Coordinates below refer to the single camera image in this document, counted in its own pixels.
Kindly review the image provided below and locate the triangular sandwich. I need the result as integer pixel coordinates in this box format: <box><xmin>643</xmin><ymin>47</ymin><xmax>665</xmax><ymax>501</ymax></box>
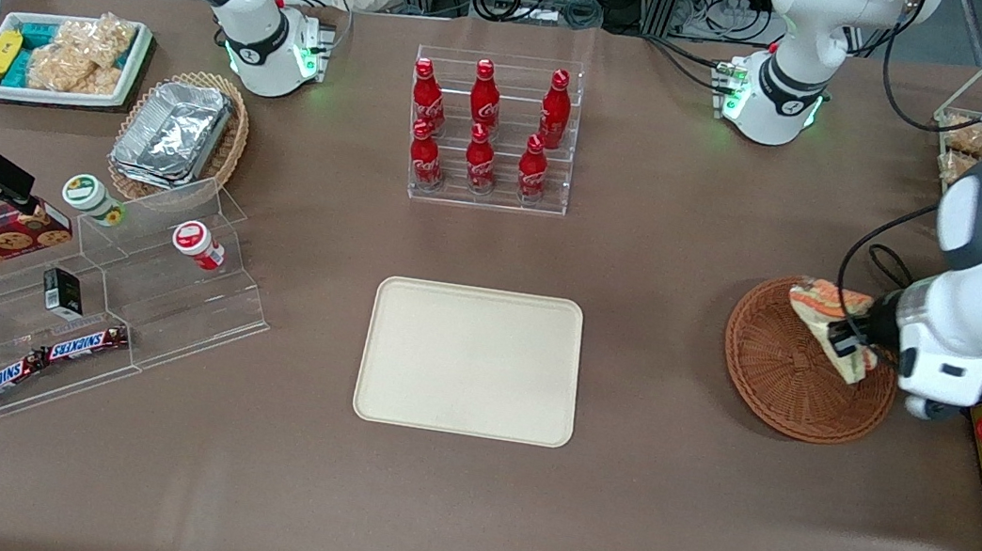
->
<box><xmin>779</xmin><ymin>275</ymin><xmax>889</xmax><ymax>389</ymax></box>

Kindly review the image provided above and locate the dark brown wicker basket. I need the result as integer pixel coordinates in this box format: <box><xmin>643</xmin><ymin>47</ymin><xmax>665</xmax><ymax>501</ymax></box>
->
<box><xmin>713</xmin><ymin>267</ymin><xmax>912</xmax><ymax>453</ymax></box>

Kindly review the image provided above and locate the light wicker basket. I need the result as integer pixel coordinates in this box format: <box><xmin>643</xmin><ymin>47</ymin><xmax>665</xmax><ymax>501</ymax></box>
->
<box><xmin>103</xmin><ymin>61</ymin><xmax>257</xmax><ymax>214</ymax></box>

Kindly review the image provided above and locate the cream rectangular serving tray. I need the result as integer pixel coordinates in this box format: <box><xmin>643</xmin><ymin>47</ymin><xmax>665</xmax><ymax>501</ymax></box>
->
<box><xmin>351</xmin><ymin>273</ymin><xmax>591</xmax><ymax>450</ymax></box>

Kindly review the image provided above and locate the green lidded sunflower cup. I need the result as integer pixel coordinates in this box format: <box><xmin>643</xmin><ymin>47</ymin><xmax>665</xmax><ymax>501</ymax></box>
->
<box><xmin>59</xmin><ymin>171</ymin><xmax>131</xmax><ymax>228</ymax></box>

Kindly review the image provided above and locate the clear bag of rice crackers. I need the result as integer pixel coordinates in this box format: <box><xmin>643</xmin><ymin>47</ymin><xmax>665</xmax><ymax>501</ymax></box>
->
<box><xmin>938</xmin><ymin>111</ymin><xmax>982</xmax><ymax>159</ymax></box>
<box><xmin>26</xmin><ymin>40</ymin><xmax>125</xmax><ymax>101</ymax></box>
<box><xmin>55</xmin><ymin>7</ymin><xmax>140</xmax><ymax>73</ymax></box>

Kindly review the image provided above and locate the yellow snack pack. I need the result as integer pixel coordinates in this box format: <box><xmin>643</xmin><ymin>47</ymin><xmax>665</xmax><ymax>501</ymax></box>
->
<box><xmin>0</xmin><ymin>29</ymin><xmax>24</xmax><ymax>87</ymax></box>

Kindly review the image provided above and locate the small black box with barcode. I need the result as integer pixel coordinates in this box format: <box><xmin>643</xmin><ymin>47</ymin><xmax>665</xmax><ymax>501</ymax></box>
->
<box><xmin>39</xmin><ymin>265</ymin><xmax>88</xmax><ymax>321</ymax></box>

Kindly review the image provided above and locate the aluminium foil container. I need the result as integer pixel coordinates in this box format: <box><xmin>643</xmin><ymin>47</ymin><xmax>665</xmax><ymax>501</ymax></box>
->
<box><xmin>122</xmin><ymin>76</ymin><xmax>237</xmax><ymax>177</ymax></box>
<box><xmin>107</xmin><ymin>135</ymin><xmax>207</xmax><ymax>194</ymax></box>

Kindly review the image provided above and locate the teal snack pack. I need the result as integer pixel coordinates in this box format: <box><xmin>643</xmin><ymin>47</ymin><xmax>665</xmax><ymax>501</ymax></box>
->
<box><xmin>8</xmin><ymin>18</ymin><xmax>62</xmax><ymax>91</ymax></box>

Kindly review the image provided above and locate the Snickers chocolate bar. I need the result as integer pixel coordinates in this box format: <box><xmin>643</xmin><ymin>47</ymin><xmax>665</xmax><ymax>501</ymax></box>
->
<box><xmin>43</xmin><ymin>316</ymin><xmax>132</xmax><ymax>372</ymax></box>
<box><xmin>0</xmin><ymin>347</ymin><xmax>50</xmax><ymax>423</ymax></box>

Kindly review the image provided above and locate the red lidded small cup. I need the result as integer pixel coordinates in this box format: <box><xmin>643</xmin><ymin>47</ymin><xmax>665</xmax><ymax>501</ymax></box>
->
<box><xmin>169</xmin><ymin>218</ymin><xmax>230</xmax><ymax>273</ymax></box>

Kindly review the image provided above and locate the clear acrylic stepped display stand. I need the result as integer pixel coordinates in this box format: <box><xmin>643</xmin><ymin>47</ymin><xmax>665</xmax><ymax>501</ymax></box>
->
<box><xmin>0</xmin><ymin>150</ymin><xmax>289</xmax><ymax>463</ymax></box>

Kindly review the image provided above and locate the red Coca-Cola bottle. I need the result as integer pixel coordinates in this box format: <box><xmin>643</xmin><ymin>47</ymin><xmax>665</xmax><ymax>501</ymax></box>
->
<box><xmin>466</xmin><ymin>57</ymin><xmax>508</xmax><ymax>134</ymax></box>
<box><xmin>460</xmin><ymin>122</ymin><xmax>503</xmax><ymax>196</ymax></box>
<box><xmin>406</xmin><ymin>56</ymin><xmax>453</xmax><ymax>135</ymax></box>
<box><xmin>515</xmin><ymin>132</ymin><xmax>554</xmax><ymax>205</ymax></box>
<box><xmin>536</xmin><ymin>67</ymin><xmax>576</xmax><ymax>149</ymax></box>
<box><xmin>404</xmin><ymin>117</ymin><xmax>452</xmax><ymax>193</ymax></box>

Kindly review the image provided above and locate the clear acrylic bottle rack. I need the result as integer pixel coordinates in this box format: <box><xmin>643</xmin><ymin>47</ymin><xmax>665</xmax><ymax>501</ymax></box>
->
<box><xmin>397</xmin><ymin>42</ymin><xmax>588</xmax><ymax>220</ymax></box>

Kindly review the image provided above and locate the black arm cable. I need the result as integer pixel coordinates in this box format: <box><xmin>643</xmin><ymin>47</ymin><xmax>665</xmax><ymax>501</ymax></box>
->
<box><xmin>832</xmin><ymin>192</ymin><xmax>940</xmax><ymax>325</ymax></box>

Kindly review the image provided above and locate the coiled black cable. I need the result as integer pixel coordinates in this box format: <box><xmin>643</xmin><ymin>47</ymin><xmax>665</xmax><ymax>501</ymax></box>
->
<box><xmin>468</xmin><ymin>0</ymin><xmax>606</xmax><ymax>37</ymax></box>

